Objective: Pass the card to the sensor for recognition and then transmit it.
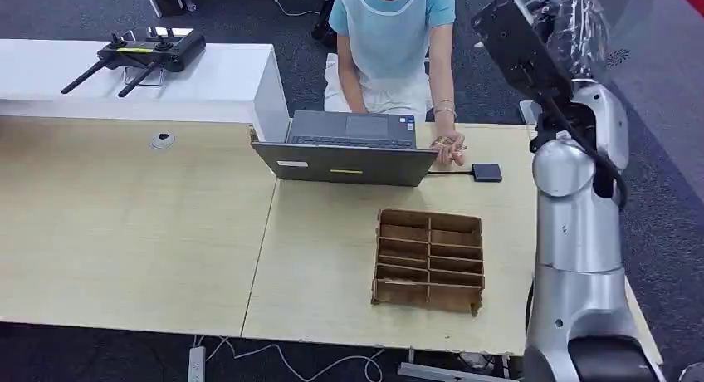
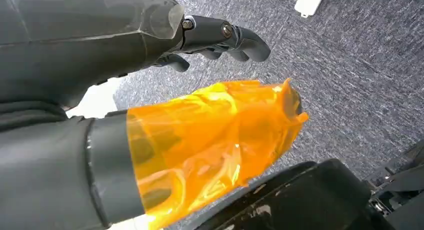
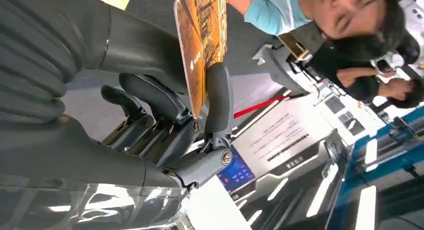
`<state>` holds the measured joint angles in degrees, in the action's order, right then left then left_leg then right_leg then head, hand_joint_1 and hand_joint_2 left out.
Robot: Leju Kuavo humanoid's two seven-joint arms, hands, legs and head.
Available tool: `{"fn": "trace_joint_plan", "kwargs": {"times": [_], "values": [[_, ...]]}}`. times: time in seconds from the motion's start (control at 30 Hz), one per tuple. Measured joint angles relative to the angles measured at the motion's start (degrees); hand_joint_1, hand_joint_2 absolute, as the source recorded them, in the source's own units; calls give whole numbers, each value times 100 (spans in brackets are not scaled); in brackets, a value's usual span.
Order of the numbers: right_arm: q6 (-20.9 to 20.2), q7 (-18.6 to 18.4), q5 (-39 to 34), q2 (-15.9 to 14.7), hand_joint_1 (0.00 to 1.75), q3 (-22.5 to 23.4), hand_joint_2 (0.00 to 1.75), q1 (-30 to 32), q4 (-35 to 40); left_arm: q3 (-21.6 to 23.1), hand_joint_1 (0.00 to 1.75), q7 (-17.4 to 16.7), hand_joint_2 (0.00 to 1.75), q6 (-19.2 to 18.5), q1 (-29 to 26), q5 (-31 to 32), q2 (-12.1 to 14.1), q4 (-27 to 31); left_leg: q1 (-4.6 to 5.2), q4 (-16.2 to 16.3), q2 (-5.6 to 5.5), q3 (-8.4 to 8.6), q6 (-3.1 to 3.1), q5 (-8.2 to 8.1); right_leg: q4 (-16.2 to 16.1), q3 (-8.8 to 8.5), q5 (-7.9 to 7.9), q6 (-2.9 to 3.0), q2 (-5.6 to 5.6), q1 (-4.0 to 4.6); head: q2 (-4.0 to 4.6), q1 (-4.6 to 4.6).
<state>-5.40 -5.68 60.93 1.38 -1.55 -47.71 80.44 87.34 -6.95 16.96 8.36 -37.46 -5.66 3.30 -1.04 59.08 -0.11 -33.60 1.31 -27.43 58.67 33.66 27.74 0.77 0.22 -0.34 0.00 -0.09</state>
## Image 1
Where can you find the black chair base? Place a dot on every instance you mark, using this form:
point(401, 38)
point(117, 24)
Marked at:
point(324, 22)

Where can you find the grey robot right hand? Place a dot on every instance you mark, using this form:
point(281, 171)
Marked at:
point(577, 38)

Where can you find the thin silver bangle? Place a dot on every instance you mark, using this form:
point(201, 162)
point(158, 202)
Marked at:
point(445, 110)
point(444, 101)

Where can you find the grey laptop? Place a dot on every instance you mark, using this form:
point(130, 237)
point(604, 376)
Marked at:
point(341, 165)

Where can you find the grey desk grommet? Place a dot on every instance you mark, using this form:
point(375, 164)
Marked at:
point(162, 141)

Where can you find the person's left hand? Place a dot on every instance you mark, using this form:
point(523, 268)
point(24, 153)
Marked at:
point(448, 155)

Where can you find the black usb hub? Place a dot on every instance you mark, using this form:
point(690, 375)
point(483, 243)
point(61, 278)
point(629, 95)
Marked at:
point(486, 172)

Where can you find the person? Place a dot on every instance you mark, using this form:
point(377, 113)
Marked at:
point(390, 38)

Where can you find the clear controller stand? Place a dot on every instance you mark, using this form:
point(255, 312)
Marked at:
point(126, 77)

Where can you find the clear plastic wrap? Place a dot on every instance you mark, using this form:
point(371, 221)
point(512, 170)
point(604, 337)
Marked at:
point(588, 22)

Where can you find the wooden compartment box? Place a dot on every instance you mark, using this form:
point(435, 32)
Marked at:
point(429, 242)

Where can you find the white counter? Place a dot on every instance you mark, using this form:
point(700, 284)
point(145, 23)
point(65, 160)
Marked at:
point(220, 82)

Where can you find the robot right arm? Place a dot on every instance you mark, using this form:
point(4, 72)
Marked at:
point(577, 247)

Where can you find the white power strip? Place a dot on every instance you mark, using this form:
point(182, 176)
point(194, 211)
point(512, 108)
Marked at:
point(196, 366)

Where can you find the black remote controller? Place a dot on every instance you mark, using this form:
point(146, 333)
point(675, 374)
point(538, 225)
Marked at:
point(165, 49)

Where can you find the metal desk foot bar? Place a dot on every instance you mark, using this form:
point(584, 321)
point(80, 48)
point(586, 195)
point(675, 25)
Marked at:
point(440, 374)

